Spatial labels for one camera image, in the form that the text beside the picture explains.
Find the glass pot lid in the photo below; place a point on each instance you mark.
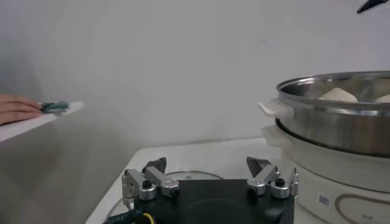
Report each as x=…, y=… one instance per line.
x=195, y=176

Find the white steamed baozi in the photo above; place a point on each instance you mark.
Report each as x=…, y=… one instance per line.
x=338, y=95
x=384, y=99

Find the person's bare hand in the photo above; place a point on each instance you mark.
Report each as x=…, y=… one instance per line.
x=15, y=108

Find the stainless steel steamer basket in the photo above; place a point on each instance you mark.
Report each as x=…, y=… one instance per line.
x=335, y=128

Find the green handheld device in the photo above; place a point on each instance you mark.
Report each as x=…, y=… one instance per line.
x=55, y=106

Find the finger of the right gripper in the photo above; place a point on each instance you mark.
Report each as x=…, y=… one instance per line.
x=370, y=4

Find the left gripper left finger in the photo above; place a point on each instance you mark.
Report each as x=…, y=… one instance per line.
x=155, y=178

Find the white electric cooker base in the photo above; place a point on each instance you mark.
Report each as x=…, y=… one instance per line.
x=320, y=176

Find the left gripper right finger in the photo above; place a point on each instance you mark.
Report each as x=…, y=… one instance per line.
x=265, y=176

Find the white side table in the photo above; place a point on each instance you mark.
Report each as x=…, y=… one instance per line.
x=36, y=121

